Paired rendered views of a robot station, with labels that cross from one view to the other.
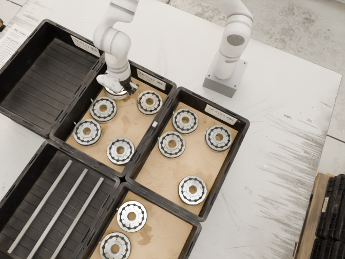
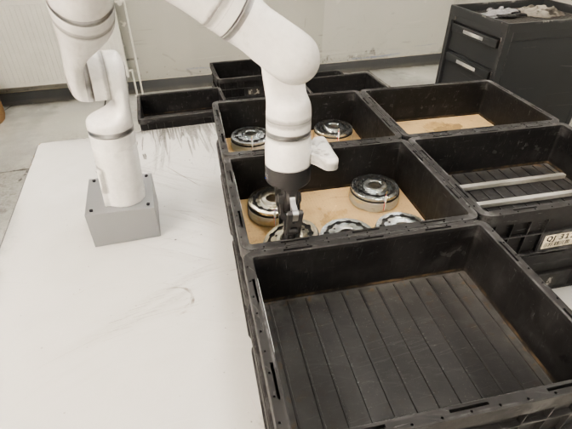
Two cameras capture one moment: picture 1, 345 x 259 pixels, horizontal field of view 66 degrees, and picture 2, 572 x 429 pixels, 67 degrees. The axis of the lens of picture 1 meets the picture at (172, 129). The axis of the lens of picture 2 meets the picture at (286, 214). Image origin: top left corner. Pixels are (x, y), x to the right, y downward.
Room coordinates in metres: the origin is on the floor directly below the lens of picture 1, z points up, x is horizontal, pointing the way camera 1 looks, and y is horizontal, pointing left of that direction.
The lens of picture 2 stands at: (0.76, 0.74, 1.36)
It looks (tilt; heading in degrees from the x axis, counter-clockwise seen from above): 36 degrees down; 239
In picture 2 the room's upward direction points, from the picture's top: straight up
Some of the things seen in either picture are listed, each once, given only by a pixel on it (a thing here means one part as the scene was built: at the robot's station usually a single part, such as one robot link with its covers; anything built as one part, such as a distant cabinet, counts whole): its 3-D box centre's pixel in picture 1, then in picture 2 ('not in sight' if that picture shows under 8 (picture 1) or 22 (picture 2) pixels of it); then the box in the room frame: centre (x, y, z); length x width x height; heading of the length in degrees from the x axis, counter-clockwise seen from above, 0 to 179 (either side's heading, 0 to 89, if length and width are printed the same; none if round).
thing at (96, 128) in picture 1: (87, 131); (403, 229); (0.25, 0.31, 0.86); 0.10 x 0.10 x 0.01
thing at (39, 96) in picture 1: (52, 80); (402, 336); (0.43, 0.50, 0.87); 0.40 x 0.30 x 0.11; 161
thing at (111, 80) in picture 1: (115, 71); (300, 143); (0.42, 0.22, 1.04); 0.11 x 0.09 x 0.06; 161
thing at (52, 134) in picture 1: (116, 110); (338, 189); (0.33, 0.21, 0.92); 0.40 x 0.30 x 0.02; 161
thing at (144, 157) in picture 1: (188, 152); (300, 141); (0.24, -0.07, 0.87); 0.40 x 0.30 x 0.11; 161
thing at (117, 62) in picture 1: (117, 51); (287, 81); (0.44, 0.20, 1.14); 0.09 x 0.07 x 0.15; 74
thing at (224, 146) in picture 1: (218, 137); (250, 135); (0.32, -0.18, 0.86); 0.10 x 0.10 x 0.01
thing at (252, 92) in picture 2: not in sight; (250, 105); (-0.29, -1.43, 0.37); 0.40 x 0.30 x 0.45; 165
